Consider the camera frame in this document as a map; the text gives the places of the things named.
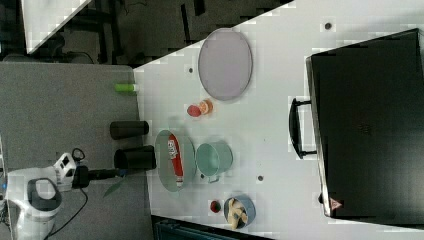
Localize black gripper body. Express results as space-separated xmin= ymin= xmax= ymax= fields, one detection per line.
xmin=72 ymin=166 xmax=118 ymax=189

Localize red plush ketchup bottle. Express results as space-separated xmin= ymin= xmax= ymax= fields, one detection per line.
xmin=168 ymin=134 xmax=184 ymax=188

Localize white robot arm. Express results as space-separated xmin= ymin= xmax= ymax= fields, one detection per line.
xmin=5 ymin=165 xmax=119 ymax=240

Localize green leaf toy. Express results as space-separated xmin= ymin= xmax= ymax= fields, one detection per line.
xmin=103 ymin=179 xmax=125 ymax=198

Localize black cylinder cup upper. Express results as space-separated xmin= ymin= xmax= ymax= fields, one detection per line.
xmin=109 ymin=121 xmax=150 ymax=140

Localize black cylinder cup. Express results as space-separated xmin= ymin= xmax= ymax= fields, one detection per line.
xmin=114 ymin=145 xmax=156 ymax=170
xmin=109 ymin=121 xmax=150 ymax=140

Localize black cylinder cup lower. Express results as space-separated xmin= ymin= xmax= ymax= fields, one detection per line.
xmin=114 ymin=145 xmax=156 ymax=170

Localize green marker tube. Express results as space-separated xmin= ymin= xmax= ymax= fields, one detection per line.
xmin=114 ymin=83 xmax=139 ymax=93

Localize red tomato toy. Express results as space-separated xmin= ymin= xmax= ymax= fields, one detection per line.
xmin=187 ymin=105 xmax=201 ymax=117

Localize green metal pot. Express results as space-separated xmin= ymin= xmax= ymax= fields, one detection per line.
xmin=195 ymin=140 xmax=233 ymax=183

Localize small red strawberry toy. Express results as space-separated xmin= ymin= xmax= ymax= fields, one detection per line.
xmin=210 ymin=200 xmax=221 ymax=213

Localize orange citrus slice toy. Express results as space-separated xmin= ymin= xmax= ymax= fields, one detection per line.
xmin=198 ymin=99 xmax=213 ymax=115

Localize yellow banana pieces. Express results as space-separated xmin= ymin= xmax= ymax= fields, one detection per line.
xmin=227 ymin=198 xmax=248 ymax=230

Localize blue bowl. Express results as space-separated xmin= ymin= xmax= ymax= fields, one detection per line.
xmin=223 ymin=194 xmax=256 ymax=230

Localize grey round plate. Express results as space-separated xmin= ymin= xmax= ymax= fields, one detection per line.
xmin=198 ymin=28 xmax=253 ymax=101

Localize black toaster oven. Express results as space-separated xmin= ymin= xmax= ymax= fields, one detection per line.
xmin=305 ymin=28 xmax=424 ymax=229

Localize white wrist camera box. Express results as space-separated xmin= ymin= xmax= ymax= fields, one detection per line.
xmin=53 ymin=153 xmax=77 ymax=192

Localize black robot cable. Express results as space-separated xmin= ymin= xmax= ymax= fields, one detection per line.
xmin=43 ymin=147 xmax=90 ymax=240

